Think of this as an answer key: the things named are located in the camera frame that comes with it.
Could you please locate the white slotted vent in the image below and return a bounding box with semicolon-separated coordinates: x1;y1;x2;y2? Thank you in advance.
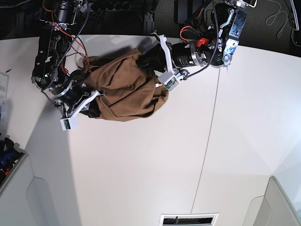
159;213;219;226

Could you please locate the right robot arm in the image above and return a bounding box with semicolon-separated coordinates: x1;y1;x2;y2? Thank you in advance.
31;0;105;118

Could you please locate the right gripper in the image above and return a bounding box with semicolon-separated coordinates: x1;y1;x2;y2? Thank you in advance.
54;75;106;118

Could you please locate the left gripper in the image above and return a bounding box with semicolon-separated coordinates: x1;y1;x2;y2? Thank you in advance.
136;32;213;81

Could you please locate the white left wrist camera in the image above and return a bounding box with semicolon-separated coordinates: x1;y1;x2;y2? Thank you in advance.
158;72;181;91

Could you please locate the clear plastic box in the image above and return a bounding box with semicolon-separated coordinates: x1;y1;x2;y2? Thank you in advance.
0;72;9;123

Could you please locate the brown t-shirt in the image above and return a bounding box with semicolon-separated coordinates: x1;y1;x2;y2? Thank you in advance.
85;49;169;121

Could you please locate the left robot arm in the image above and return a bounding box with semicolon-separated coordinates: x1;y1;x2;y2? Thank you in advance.
136;0;257;86

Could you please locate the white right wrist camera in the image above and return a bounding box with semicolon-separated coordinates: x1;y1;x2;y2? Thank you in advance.
60;117;78;131

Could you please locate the grey tool bin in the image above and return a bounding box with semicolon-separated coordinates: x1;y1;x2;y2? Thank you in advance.
0;137;26;190

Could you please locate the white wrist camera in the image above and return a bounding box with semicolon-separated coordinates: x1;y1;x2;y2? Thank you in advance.
60;117;78;131
158;72;181;91

